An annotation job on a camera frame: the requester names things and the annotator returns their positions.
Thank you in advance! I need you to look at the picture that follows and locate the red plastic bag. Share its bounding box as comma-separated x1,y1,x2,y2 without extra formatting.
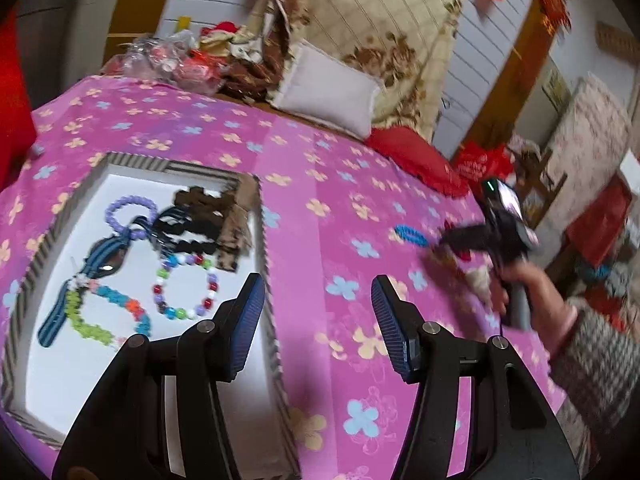
452,142,516,186

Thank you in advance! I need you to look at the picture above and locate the wall picture frame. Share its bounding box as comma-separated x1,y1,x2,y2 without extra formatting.
596,22,635,60

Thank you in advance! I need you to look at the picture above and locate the colourful flower bead bracelet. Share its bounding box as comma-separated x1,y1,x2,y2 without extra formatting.
65,275,153,348

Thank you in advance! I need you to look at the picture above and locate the striped rim white box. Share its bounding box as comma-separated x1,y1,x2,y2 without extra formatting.
0,151,301,480

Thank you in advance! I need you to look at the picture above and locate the wooden chair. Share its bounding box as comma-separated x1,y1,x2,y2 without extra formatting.
510,145,568,231

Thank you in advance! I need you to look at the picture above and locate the brown scrunchie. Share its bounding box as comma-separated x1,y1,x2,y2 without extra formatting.
172,186,236,221

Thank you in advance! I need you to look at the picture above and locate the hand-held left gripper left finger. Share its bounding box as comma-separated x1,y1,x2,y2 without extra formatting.
52,272,267,480

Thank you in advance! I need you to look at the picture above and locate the blue bead bracelet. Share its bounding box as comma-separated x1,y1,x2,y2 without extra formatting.
392,225,431,249

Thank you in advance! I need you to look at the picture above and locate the red fabric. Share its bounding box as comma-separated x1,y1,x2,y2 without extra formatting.
567,180,633,267

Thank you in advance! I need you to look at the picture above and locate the red cloth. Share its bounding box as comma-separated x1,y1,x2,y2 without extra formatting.
0,10,38,191

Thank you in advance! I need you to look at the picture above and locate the purple bead bracelet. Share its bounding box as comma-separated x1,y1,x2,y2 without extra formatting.
104,196,158,233

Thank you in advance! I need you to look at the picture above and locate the floral checked quilt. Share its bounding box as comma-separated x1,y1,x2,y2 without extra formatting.
220,0,466,136

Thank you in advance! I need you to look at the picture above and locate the black hair tie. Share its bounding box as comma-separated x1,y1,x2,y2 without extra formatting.
150,207,221,261

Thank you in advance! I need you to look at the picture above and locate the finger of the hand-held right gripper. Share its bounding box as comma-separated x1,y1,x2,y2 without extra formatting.
439,224,495,262

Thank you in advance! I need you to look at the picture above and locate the person's right hand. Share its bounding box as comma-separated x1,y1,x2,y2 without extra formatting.
489,260,577,357

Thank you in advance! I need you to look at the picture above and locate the person's right forearm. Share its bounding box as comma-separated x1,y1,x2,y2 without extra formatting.
547,305,640,467

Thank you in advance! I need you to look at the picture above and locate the pile of plastic bags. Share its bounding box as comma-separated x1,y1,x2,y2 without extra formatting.
100,30,223,98

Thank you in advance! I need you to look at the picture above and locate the pink floral bedsheet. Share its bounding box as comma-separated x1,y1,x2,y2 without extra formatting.
0,74,571,480

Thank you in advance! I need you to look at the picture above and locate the blue striped hair band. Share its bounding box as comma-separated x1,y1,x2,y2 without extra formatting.
37,217,166,350

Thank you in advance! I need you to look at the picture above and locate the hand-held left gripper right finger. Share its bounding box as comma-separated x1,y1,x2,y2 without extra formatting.
371,275,581,480

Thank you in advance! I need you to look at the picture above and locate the white pillow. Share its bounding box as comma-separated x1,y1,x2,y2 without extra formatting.
270,40,386,141

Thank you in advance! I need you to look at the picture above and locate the red ruffled pillow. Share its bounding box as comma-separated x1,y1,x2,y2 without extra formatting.
365,127,471,198

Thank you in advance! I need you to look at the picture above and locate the brown leopard organza bow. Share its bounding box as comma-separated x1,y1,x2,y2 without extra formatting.
215,175,262,273

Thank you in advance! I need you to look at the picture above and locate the pale floral cloth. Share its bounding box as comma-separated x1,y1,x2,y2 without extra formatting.
540,75,633,231

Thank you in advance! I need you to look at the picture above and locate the multicolour round bead bracelet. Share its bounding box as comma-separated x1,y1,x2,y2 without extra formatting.
154,254,221,322

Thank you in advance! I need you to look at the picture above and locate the white polka dot scrunchie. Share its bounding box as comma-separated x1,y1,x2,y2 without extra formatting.
464,255,506,307

